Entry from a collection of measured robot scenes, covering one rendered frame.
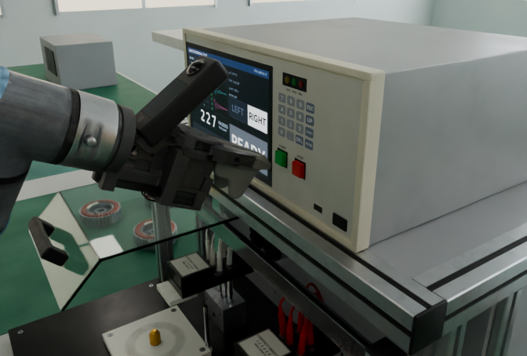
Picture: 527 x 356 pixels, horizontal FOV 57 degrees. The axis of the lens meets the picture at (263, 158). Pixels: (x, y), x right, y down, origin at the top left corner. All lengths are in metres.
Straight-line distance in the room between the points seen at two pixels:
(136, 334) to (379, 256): 0.55
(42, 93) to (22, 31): 4.77
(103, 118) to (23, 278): 0.82
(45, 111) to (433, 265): 0.42
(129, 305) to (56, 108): 0.66
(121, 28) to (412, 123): 5.00
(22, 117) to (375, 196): 0.36
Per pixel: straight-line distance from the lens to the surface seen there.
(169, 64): 5.67
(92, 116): 0.48
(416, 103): 0.55
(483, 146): 0.69
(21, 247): 1.39
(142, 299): 1.08
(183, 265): 0.89
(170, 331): 0.97
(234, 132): 0.73
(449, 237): 0.62
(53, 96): 0.47
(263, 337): 0.74
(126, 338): 0.97
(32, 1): 5.23
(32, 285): 1.23
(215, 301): 0.96
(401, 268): 0.55
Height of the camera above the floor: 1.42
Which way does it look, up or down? 22 degrees down
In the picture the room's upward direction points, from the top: straight up
